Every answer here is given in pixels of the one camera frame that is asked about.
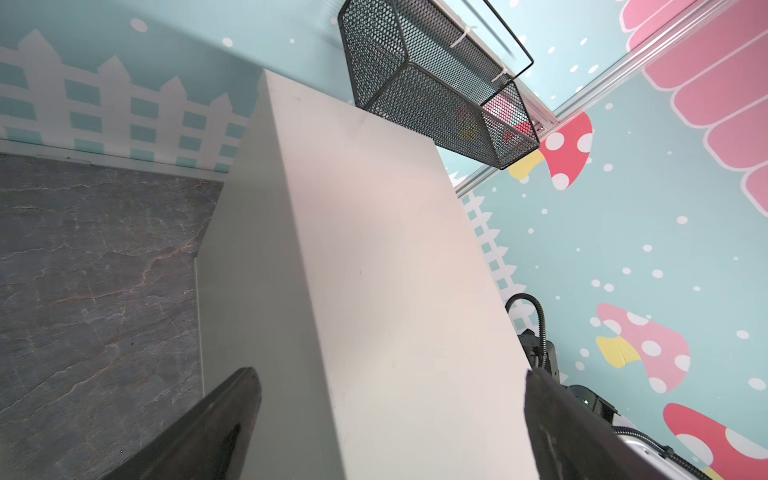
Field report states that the black mesh wall basket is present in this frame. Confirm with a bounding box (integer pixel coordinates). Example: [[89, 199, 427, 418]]
[[337, 1, 540, 170]]

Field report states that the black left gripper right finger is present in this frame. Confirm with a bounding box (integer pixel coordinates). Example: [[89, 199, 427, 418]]
[[524, 369, 665, 479]]

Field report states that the grey metal counter cabinet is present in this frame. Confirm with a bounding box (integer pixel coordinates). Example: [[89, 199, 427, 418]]
[[196, 71, 538, 479]]

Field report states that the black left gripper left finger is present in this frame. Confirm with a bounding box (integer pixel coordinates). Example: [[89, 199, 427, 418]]
[[104, 367, 262, 479]]

